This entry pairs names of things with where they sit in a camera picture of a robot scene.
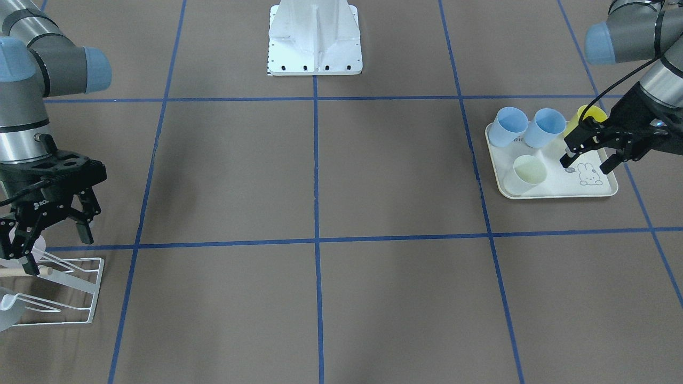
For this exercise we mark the grey plastic cup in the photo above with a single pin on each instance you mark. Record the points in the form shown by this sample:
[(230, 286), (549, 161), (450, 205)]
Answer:
[(12, 308)]

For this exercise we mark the yellow plastic cup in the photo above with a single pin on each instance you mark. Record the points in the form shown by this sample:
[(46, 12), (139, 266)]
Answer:
[(573, 120)]

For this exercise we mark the cream plastic tray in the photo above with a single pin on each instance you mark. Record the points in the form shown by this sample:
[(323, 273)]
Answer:
[(583, 178)]

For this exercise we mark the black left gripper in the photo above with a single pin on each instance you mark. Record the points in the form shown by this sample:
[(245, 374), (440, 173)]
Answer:
[(631, 137)]

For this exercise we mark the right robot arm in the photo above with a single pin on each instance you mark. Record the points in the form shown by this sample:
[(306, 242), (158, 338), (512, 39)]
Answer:
[(39, 61)]

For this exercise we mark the white camera mast base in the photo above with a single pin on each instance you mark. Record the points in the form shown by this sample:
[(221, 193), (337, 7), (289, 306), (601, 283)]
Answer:
[(314, 38)]

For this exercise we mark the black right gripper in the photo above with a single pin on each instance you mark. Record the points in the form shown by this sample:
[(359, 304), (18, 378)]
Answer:
[(44, 206)]

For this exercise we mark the cream white plastic cup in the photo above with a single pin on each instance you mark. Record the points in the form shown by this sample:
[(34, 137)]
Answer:
[(526, 173)]

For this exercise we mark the blue plastic cup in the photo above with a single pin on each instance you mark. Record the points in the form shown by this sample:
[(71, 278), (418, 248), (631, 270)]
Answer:
[(509, 124), (546, 126)]

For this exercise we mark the blue plastic cup near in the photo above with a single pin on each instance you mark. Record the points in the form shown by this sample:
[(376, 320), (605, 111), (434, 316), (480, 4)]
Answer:
[(546, 126)]

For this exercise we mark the blue plastic cup far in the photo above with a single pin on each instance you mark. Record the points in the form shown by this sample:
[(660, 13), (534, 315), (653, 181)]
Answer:
[(509, 124)]

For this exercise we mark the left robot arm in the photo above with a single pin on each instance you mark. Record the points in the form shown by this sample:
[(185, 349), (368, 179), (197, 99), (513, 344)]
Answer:
[(648, 31)]

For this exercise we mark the white wire cup rack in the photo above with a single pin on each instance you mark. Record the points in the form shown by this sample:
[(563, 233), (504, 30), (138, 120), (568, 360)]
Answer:
[(65, 292)]

